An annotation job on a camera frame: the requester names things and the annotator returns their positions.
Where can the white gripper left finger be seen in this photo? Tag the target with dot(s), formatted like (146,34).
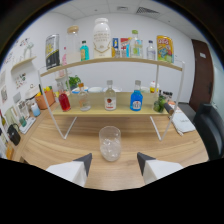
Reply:
(71,171)

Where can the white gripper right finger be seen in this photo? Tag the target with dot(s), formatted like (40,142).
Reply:
(156,168)

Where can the small red liquid bottle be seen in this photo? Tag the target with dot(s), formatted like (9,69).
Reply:
(64,103)

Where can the yellow drink can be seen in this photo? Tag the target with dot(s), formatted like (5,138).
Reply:
(165,48)

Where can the clear bottle green cap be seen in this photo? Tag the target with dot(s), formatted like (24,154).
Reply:
(135,45)

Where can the green cup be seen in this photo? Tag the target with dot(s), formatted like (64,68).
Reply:
(22,121)

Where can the white light blue cup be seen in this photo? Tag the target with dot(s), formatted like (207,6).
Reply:
(35,110)

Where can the yellow cup white lid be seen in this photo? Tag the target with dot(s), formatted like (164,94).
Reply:
(154,87)

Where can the clear glass with ice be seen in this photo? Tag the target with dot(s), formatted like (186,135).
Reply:
(110,143)

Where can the white tray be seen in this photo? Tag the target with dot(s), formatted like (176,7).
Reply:
(28,126)

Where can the glass jar of limes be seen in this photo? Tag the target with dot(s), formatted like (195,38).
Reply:
(158,105)

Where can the white wood two-tier rack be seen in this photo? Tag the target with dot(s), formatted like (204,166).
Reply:
(96,112)

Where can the black sofa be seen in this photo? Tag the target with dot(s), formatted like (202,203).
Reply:
(210,130)

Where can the orange patterned paper mat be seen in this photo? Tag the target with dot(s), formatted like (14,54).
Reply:
(173,104)

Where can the black kettle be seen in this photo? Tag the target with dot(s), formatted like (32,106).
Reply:
(14,135)

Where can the blue liquid bottle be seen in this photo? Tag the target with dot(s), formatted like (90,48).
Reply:
(136,101)

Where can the orange basket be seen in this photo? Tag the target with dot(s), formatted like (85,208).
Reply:
(45,100)

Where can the clear bottle red label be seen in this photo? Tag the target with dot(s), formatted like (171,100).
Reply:
(110,100)

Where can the blue printed bowl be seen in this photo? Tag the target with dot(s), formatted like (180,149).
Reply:
(75,89)

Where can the white bowl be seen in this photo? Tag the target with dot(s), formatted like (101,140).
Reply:
(95,89)
(117,89)

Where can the white countertop appliance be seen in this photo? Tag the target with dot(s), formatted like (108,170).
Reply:
(32,92)

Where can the green potted plant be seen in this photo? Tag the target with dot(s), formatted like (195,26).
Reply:
(74,81)

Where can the brown door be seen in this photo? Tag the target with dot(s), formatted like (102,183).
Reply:
(201,73)

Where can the small pink bottle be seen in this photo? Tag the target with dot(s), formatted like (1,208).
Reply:
(64,58)

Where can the clear bottle blue cap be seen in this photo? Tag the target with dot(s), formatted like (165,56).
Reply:
(151,51)

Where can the small teal bottle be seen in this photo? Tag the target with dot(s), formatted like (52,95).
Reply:
(84,51)

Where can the tall black silver can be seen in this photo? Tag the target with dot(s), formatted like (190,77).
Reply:
(52,51)

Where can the small light blue bottle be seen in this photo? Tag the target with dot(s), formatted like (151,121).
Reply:
(128,49)

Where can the round amber liquid bottle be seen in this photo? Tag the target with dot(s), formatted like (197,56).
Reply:
(113,52)

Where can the tall glass jar wood lid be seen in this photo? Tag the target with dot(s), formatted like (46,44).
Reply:
(73,46)

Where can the white vase figure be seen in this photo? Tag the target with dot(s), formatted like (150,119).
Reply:
(28,50)

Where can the large white bottle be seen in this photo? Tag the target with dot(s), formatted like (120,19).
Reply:
(102,36)

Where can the ceiling air vent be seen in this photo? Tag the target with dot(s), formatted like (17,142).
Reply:
(146,10)

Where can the small ceiling diffuser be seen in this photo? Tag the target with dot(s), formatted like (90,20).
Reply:
(122,8)

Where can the wooden wall shelf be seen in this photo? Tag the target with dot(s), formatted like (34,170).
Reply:
(23,63)

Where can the red wall poster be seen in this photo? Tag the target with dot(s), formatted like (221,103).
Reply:
(124,42)

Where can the blue wall poster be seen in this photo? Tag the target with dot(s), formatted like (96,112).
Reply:
(115,43)

